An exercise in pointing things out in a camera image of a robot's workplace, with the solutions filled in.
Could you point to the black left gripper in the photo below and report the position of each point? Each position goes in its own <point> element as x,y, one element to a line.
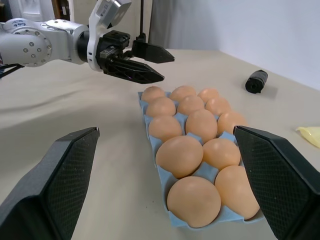
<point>113,40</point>

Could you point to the brown egg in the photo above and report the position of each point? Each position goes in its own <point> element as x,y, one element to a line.
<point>230,122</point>
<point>161,106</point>
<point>201,125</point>
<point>221,154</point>
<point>152,93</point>
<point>193,201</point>
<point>235,192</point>
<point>179,156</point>
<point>191,105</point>
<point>182,92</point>
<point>217,106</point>
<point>165,128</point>
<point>208,94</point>

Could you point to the pale yellow plastic piece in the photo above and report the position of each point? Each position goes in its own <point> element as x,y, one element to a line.
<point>310,135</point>

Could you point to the black rolled bag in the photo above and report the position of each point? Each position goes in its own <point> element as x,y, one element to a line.
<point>255,82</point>

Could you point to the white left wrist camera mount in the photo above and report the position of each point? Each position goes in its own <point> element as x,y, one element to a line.
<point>93,30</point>

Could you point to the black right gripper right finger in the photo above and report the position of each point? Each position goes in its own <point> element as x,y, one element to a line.
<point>282,185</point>

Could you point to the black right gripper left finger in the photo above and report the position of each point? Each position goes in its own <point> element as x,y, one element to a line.
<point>42,195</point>

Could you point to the blue egg tray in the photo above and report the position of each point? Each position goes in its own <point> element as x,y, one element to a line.
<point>175,220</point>

